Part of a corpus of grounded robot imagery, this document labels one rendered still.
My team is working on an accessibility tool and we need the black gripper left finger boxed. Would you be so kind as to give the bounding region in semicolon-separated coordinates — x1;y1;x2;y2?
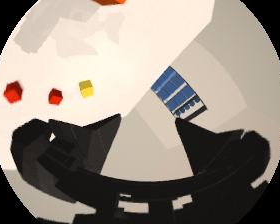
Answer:
47;113;121;175

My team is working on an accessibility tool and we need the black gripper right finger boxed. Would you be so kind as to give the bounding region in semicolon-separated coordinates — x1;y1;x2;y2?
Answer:
175;117;244;176

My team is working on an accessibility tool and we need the yellow cube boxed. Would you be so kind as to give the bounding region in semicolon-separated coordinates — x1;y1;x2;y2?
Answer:
77;80;93;97

